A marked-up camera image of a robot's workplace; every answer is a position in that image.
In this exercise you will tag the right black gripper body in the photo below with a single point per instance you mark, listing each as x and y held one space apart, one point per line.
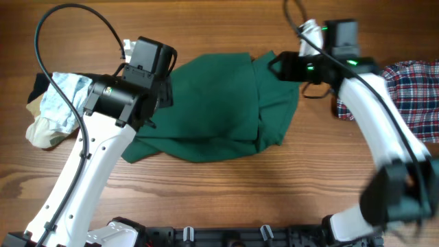
306 68

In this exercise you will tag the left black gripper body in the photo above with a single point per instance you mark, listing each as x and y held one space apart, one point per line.
165 95

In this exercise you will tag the green shirt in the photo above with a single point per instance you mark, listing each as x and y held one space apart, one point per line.
226 106

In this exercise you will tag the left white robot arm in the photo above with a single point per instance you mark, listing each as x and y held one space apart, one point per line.
114 111

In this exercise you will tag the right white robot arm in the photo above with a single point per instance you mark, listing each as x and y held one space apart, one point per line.
405 186

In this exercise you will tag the red blue plaid shirt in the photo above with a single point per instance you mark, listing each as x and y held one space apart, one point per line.
413 87

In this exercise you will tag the white blue checked cloth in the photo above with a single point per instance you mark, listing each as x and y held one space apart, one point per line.
56 110

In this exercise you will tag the black folded garment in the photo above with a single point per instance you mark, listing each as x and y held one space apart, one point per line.
40 86

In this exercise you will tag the beige cloth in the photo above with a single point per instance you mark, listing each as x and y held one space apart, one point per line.
38 133

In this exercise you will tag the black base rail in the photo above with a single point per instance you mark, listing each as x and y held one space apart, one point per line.
294 236

